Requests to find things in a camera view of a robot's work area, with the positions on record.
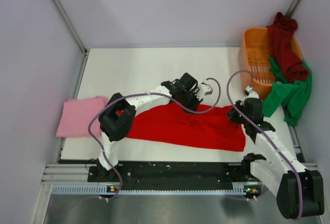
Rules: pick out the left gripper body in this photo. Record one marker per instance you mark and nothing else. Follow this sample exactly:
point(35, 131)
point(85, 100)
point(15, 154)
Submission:
point(190, 99)

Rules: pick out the red teddy bear t-shirt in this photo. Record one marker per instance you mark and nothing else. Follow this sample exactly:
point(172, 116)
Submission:
point(171, 124)

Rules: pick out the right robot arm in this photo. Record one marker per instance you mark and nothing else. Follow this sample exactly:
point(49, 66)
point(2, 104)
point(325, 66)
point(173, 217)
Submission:
point(298, 190)

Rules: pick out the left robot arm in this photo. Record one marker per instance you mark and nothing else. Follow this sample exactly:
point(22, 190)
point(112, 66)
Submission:
point(117, 120)

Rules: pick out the orange plastic basket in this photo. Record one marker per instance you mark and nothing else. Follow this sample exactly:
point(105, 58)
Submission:
point(254, 56)

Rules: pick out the green t-shirt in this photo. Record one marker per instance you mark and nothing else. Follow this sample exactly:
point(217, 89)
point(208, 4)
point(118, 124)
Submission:
point(292, 97)

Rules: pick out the dark red t-shirt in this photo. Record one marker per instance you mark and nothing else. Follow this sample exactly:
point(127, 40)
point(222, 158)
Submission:
point(280, 34)

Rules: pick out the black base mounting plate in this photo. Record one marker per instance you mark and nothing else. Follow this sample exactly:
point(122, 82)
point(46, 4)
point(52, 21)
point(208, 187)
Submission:
point(180, 185)

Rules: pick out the folded pink t-shirt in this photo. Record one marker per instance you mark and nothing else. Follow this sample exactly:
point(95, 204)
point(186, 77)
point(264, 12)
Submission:
point(77, 115)

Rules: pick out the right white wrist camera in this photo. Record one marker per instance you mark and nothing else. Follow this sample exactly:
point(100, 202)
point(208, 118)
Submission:
point(250, 93)

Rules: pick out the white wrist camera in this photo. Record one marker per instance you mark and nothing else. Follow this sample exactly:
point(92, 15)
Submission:
point(250, 93)
point(205, 88)

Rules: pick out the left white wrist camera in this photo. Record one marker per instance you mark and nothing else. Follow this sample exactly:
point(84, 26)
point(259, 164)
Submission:
point(205, 88)

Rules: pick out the grey slotted cable duct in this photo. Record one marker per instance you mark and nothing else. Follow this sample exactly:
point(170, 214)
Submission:
point(110, 190)

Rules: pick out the left corner aluminium post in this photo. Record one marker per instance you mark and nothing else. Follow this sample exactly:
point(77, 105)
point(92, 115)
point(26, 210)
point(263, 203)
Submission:
point(69, 25)

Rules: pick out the aluminium frame rail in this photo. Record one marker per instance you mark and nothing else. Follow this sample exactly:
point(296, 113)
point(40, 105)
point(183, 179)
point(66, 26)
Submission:
point(51, 173)

